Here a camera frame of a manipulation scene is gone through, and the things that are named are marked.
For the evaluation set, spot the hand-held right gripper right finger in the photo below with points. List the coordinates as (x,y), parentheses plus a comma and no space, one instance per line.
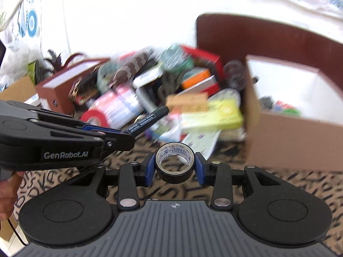
(200,170)

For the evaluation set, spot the person's left hand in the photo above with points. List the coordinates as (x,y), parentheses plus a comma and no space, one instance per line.
(8,195)

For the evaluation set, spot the green container with clear lid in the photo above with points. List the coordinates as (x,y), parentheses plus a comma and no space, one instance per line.
(174,57)

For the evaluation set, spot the dark red wooden chair back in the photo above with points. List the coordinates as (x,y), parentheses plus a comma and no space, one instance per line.
(268,37)

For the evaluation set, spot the white printed plastic bag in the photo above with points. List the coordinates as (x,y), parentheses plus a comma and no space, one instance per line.
(24,24)

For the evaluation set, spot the brown chocolate-bar pencil case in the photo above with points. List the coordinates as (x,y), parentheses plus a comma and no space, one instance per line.
(131,67)

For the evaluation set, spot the red tape roll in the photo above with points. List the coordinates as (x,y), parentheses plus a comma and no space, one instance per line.
(92,115)

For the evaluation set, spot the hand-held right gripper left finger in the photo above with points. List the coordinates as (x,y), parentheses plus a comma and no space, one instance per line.
(150,170)

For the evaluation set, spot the patterned fabric insole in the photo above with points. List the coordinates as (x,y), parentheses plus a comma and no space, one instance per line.
(226,95)

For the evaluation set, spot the stack of clear plastic cups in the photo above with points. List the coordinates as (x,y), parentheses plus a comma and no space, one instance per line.
(234,73)

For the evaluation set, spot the black tape roll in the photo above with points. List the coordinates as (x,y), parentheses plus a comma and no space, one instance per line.
(174,178)

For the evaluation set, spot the dark-leaved potted plant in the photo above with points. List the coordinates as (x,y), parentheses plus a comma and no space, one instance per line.
(57,59)

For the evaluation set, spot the yellow-green medicine box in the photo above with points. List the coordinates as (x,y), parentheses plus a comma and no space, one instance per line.
(214,117)

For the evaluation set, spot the letter-print desktop cloth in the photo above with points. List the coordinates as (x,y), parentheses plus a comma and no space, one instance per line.
(308,183)

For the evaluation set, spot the black marker pen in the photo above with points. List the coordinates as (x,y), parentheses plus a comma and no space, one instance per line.
(150,117)

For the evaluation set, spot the tan cardboard box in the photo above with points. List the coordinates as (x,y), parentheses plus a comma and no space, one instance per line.
(284,142)

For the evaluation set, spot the plain cardboard carton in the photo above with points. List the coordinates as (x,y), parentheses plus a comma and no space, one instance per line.
(16,89)

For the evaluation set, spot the tan gold slim box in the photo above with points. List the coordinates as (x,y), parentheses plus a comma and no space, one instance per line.
(187,103)

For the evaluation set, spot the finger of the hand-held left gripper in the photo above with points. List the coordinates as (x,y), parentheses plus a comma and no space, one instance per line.
(119,142)
(69,121)

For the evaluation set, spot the orange box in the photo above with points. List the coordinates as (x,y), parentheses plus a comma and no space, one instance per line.
(197,77)

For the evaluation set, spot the red box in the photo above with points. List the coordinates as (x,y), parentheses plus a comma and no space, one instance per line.
(206,56)

